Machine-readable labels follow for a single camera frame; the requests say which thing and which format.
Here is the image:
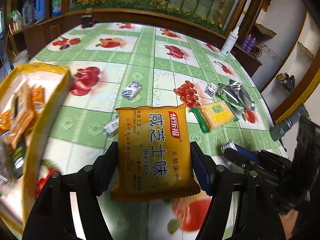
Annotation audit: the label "white candy near foil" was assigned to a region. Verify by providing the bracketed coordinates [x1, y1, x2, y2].
[204, 83, 217, 97]

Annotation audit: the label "white pink candy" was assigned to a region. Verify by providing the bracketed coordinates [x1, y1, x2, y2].
[221, 140, 238, 153]

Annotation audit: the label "person's right hand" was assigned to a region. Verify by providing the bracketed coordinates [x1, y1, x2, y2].
[279, 209, 298, 240]

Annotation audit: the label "silver foil snack bag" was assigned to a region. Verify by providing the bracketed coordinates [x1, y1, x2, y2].
[217, 79, 255, 113]

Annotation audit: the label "purple bottles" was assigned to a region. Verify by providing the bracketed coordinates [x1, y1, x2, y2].
[241, 34, 256, 53]

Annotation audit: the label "white spray bottle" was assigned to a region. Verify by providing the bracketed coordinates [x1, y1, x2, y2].
[220, 27, 239, 56]

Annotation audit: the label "green cracker pack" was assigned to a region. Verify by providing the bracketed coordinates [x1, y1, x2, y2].
[190, 101, 236, 133]

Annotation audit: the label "blue water jug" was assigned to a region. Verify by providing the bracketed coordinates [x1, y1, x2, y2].
[35, 0, 46, 21]

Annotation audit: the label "grey flashlight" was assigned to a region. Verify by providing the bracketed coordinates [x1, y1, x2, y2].
[270, 104, 310, 142]

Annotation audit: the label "green patterned tablecloth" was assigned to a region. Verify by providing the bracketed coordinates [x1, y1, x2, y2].
[22, 22, 288, 240]

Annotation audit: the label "white wrapped candy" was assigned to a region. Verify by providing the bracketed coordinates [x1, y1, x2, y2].
[103, 115, 119, 138]

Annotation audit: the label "white plastic bucket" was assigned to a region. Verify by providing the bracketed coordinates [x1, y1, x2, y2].
[11, 49, 30, 68]

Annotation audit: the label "clear plastic jug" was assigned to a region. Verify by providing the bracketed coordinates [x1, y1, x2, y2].
[22, 1, 35, 27]

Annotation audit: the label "blue white candy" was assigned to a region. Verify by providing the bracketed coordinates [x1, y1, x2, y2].
[121, 81, 142, 100]

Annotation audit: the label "yellow cardboard box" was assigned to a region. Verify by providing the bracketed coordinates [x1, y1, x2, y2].
[1, 62, 73, 236]

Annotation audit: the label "orange biscuit packet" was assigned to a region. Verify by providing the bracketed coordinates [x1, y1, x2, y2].
[110, 104, 200, 202]

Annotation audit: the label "small dark box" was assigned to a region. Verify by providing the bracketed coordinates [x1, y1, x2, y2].
[81, 14, 94, 29]

